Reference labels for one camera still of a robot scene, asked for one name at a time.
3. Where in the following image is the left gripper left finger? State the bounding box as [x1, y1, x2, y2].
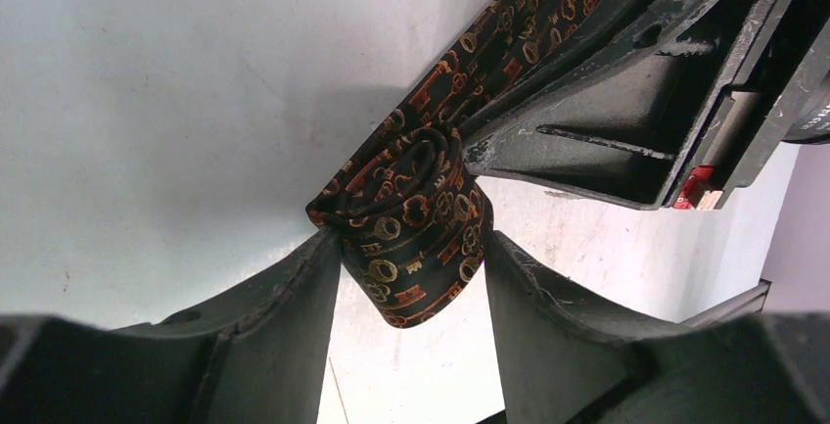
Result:
[1, 229, 341, 423]

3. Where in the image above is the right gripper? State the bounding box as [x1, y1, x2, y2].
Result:
[464, 0, 829, 211]

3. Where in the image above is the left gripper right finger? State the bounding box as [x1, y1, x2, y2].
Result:
[485, 232, 829, 423]

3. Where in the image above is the dark key-patterned tie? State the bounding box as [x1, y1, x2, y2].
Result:
[306, 0, 602, 329]

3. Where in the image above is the aluminium frame rail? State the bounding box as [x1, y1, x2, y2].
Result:
[681, 279, 771, 329]

